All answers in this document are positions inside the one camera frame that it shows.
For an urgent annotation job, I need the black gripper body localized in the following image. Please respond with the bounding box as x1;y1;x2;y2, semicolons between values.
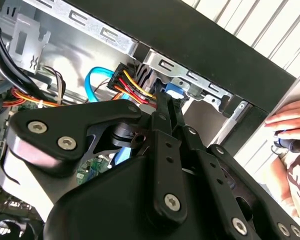
43;156;300;240

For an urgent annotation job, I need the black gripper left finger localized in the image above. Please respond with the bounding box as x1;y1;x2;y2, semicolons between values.
4;92;189;223

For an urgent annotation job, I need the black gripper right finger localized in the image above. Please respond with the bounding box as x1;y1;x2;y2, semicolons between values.
173;98;300;240

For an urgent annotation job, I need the blue data wire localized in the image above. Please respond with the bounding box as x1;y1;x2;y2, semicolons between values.
84;65;131;166

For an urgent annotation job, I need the hard disk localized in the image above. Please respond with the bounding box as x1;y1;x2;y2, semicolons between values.
153;79;191;103

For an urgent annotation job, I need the round black tool blue ring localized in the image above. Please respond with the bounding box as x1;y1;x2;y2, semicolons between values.
273;129;300;154

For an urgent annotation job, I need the person hand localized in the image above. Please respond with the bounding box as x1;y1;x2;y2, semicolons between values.
264;98;300;133

